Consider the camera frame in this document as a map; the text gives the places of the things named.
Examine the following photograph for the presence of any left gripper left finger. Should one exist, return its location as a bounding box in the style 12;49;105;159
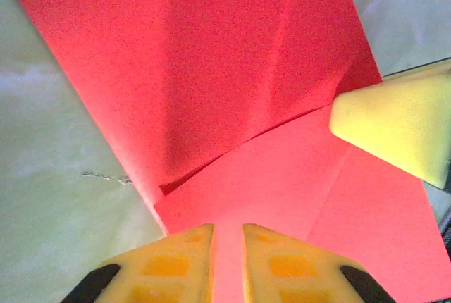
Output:
59;223;216;303

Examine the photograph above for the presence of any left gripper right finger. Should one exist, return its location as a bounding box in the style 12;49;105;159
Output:
242;223;397;303

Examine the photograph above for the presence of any red paper sheet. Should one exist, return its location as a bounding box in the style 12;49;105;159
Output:
0;0;451;303

